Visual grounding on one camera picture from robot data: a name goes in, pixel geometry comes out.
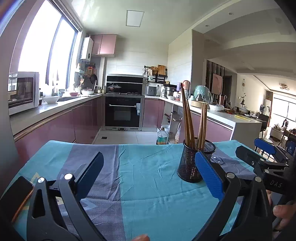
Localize maroon kitchen base cabinets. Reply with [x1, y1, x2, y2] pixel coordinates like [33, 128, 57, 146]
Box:
[10, 94, 235, 163]

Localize kitchen window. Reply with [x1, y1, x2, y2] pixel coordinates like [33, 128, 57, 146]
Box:
[17, 1, 78, 89]

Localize person's right hand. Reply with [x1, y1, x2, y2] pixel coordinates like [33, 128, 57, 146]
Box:
[273, 203, 295, 231]

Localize person's left hand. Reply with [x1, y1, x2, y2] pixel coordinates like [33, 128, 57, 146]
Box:
[132, 234, 150, 241]

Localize black phone orange case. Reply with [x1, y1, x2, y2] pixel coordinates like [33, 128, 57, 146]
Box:
[1, 176, 34, 223]

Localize black mesh utensil holder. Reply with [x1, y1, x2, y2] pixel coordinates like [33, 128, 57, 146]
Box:
[177, 140, 216, 183]

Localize green glass food cover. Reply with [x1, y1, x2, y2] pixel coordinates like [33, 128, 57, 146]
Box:
[194, 85, 213, 104]

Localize plastic oil bottle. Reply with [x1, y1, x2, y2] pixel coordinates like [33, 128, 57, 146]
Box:
[157, 127, 168, 145]

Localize silver rice cooker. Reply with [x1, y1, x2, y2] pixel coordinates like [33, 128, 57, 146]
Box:
[162, 87, 176, 98]

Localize black built-in oven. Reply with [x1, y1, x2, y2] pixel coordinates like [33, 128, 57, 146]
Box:
[104, 94, 144, 131]

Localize white microwave oven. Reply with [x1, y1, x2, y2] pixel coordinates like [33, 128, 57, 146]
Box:
[8, 72, 39, 115]

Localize white water heater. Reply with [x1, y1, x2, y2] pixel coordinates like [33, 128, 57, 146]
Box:
[80, 37, 93, 62]

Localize maroon wall cabinet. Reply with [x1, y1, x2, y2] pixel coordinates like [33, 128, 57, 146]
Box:
[91, 34, 117, 56]

